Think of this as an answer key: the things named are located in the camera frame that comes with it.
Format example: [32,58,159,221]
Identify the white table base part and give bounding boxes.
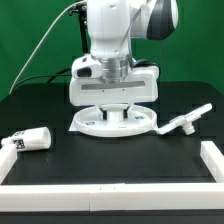
[155,103,212,135]

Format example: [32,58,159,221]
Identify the white round table top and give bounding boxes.
[75,104,157,137]

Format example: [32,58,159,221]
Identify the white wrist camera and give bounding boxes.
[72,54,102,79]

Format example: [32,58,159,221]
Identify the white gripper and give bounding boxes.
[69,66,159,120]

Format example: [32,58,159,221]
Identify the white marker sheet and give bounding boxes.
[69,115,77,132]

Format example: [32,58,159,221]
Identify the black cable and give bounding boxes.
[13,68,73,92]

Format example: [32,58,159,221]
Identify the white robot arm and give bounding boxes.
[69,0,178,120]

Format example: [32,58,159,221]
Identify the white front fence wall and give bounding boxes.
[0,183,224,212]

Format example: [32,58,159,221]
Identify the white cable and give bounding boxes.
[8,0,87,95]

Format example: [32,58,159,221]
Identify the white left fence wall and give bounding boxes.
[0,144,17,185]

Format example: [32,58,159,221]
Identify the white fence wall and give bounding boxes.
[0,144,17,185]
[200,141,224,183]
[0,183,224,212]

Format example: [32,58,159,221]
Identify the white right fence wall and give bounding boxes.
[200,141,224,183]

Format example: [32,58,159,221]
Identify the black camera stand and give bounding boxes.
[68,0,89,54]

